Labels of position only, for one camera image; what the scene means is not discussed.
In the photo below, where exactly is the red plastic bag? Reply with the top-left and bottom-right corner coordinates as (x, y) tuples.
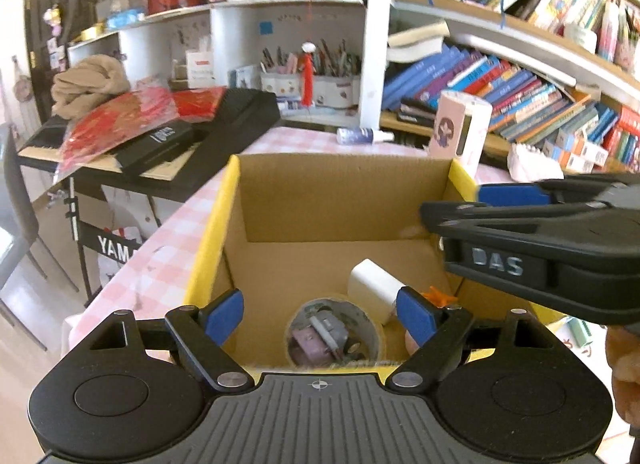
(55, 86), (228, 177)

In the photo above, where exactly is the white bookshelf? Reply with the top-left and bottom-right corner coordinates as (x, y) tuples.
(67, 0), (640, 155)

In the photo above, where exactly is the tan cloth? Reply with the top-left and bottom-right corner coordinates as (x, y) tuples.
(51, 55), (132, 120)

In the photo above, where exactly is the blue white spray bottle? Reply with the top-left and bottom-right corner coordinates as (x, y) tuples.
(336, 127), (395, 146)

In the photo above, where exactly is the thick white book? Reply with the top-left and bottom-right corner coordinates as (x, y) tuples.
(387, 19), (451, 62)

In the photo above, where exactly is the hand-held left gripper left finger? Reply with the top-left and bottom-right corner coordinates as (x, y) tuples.
(62, 288), (256, 392)

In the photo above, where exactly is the person's right hand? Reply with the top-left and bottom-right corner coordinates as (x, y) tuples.
(604, 328), (640, 437)

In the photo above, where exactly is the row of colourful books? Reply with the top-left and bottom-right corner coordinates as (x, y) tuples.
(382, 42), (621, 145)

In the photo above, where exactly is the white charger adapter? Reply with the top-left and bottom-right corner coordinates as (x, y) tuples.
(346, 258), (403, 325)

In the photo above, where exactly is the mint green small case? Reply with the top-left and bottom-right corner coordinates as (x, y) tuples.
(567, 318), (595, 349)

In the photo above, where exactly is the white red label box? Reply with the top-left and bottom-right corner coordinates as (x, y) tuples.
(186, 49), (217, 88)

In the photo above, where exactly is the white round jar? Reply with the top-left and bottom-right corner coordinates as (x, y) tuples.
(565, 22), (598, 52)

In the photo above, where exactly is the orange blue white carton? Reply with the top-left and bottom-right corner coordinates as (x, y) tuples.
(542, 139), (596, 172)
(562, 131), (608, 165)

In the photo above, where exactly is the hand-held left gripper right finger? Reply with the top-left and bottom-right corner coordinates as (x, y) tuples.
(384, 287), (576, 391)

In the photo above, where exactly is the pink cartoon dispenser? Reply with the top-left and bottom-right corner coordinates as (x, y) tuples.
(427, 91), (493, 175)

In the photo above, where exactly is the black keyboard stand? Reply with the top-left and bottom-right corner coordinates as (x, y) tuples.
(65, 179), (166, 305)

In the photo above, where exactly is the dark door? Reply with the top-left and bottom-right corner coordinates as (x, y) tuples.
(22, 0), (71, 145)

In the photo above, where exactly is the yellow cardboard box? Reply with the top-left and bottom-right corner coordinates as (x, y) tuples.
(182, 153), (576, 380)

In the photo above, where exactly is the red tassel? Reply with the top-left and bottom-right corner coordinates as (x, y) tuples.
(300, 42), (316, 108)

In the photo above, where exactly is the red boxed book set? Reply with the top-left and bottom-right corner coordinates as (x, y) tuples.
(605, 107), (640, 175)

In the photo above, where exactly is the orange plastic toy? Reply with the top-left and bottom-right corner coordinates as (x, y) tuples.
(425, 285), (458, 309)

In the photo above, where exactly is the grey chair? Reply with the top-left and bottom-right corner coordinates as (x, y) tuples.
(0, 124), (81, 350)

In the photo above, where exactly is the black electronic keyboard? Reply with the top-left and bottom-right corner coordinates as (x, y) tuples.
(17, 88), (282, 190)

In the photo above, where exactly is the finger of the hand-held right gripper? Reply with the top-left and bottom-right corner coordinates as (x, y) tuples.
(477, 173), (640, 215)
(420, 201), (640, 245)

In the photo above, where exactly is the white pen holder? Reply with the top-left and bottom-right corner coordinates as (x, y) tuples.
(260, 39), (361, 108)

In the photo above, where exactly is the white quilted pouch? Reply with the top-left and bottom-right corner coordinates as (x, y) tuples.
(507, 141), (563, 182)

